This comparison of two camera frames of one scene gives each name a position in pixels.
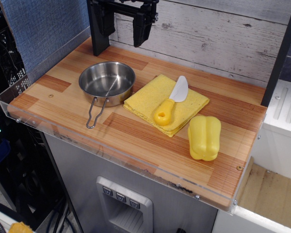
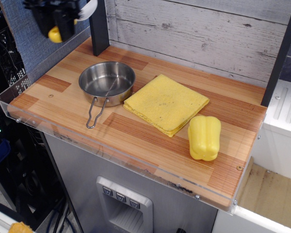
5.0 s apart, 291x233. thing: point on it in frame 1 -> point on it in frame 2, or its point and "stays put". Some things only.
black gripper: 105,9 -> 66,11
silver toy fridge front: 107,196 stays put
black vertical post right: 282,54 stays put
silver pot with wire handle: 110,83 stays put
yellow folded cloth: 145,103 stays put
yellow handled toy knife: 163,116 -> 54,35
